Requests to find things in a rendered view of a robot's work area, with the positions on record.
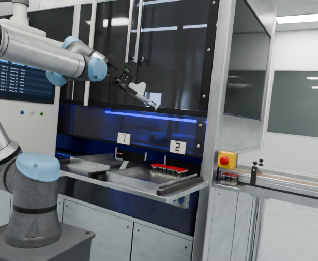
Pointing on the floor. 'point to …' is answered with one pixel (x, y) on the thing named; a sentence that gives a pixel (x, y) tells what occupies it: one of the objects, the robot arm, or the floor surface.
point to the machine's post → (213, 128)
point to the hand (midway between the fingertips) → (144, 101)
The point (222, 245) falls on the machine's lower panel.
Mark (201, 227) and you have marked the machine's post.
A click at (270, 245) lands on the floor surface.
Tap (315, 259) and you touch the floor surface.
